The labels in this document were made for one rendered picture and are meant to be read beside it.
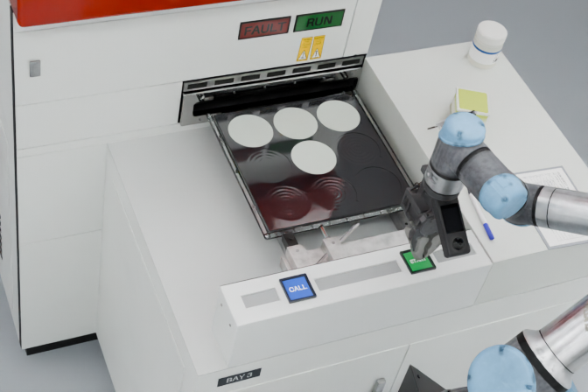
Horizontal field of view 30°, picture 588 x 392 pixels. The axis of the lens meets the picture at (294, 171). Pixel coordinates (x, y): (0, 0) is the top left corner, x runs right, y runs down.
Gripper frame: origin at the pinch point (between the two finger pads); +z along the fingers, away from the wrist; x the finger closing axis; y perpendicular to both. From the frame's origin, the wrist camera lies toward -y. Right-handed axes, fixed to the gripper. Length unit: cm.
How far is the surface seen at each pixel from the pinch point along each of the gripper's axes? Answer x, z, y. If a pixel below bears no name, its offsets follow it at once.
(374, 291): 11.7, 2.1, -3.7
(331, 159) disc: 2.4, 8.1, 35.4
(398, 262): 3.9, 2.1, 1.4
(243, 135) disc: 19, 8, 47
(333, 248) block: 12.4, 7.3, 11.6
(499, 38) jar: -43, -8, 48
